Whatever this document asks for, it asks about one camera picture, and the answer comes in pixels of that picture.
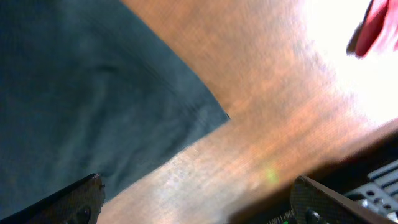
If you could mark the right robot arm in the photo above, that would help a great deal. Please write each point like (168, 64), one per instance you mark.
(378, 167)

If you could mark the red t-shirt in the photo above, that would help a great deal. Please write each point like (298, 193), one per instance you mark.
(379, 31)

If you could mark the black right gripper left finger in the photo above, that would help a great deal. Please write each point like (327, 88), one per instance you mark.
(78, 203)

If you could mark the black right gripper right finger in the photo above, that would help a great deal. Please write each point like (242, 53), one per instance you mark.
(312, 202)

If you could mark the dark green t-shirt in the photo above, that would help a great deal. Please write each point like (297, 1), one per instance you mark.
(87, 87)

